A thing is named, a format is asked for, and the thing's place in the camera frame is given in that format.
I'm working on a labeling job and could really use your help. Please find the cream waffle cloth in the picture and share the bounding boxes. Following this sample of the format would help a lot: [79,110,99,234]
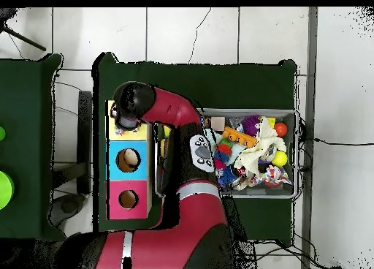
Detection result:
[233,116,287,176]

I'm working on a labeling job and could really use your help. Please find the black tripod leg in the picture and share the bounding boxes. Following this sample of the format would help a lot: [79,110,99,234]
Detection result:
[0,7,47,52]

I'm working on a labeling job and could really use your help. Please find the purple spiky monster toy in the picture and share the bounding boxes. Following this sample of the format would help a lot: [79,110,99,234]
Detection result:
[240,114,262,137]

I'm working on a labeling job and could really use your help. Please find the yellow ball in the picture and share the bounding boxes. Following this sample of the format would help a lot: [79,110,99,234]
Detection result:
[271,150,289,168]

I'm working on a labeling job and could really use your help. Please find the dark green table cloth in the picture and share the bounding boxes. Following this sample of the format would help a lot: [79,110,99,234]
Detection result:
[92,52,299,248]
[0,53,69,241]

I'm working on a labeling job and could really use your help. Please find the silver wire mesh bin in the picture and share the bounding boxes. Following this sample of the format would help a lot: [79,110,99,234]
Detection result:
[154,106,300,199]

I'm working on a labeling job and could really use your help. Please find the wooden box with three holes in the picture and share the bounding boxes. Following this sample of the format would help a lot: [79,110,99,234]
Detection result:
[104,100,153,221]

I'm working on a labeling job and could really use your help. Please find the small wooden cube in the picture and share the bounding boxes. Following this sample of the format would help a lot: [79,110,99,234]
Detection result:
[210,116,226,132]

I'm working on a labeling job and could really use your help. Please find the bright green cup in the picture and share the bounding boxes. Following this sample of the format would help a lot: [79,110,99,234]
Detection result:
[0,170,15,211]

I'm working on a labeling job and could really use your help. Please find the grey rounded base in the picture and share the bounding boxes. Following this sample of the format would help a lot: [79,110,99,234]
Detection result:
[47,192,86,227]

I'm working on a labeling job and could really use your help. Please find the colourful dotted cloth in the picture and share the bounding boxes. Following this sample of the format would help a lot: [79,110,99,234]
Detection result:
[253,164,293,189]
[114,127,139,136]

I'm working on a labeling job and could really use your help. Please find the orange plastic building block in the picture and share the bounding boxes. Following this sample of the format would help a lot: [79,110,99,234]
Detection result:
[222,126,258,148]

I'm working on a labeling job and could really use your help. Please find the mint green waffle cloth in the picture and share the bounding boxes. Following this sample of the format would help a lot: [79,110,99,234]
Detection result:
[204,128,246,164]

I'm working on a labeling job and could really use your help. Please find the small orange ball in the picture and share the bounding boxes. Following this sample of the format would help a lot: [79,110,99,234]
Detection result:
[274,121,289,138]

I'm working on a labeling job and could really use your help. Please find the black cable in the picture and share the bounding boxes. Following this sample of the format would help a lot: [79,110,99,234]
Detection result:
[313,137,374,146]

